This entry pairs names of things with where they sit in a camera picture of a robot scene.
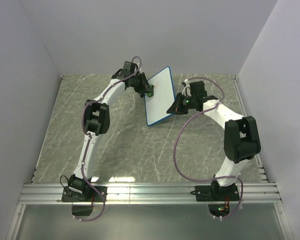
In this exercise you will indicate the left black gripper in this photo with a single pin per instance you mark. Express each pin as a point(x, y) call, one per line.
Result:
point(145, 87)

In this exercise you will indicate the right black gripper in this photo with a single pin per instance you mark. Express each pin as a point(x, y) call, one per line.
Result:
point(176, 107)

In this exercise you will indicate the green whiteboard eraser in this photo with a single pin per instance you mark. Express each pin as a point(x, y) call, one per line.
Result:
point(150, 91)

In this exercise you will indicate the blue framed whiteboard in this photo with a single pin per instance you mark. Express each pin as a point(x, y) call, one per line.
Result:
point(163, 97)

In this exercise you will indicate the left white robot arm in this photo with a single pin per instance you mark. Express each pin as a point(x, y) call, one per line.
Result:
point(95, 121)

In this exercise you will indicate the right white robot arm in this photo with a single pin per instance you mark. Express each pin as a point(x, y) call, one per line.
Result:
point(241, 141)

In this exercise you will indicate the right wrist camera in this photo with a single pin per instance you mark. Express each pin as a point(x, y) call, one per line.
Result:
point(197, 89)

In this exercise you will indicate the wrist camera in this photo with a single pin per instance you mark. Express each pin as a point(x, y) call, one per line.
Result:
point(197, 89)
point(128, 68)

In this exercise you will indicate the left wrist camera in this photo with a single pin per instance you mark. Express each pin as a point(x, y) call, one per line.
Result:
point(128, 68)

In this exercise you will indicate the aluminium front rail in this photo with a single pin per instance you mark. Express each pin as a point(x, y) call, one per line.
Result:
point(162, 193)

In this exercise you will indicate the aluminium rail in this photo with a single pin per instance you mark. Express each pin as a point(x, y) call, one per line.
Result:
point(261, 169)
point(162, 193)

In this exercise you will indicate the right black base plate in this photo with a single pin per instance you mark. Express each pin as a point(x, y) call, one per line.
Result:
point(214, 193)

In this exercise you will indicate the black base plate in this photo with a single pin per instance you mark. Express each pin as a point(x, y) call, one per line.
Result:
point(90, 195)
point(214, 193)

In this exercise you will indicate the aluminium right side rail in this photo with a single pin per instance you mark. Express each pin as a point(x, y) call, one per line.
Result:
point(261, 169)

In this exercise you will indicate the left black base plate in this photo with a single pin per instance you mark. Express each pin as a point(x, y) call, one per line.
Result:
point(90, 195)

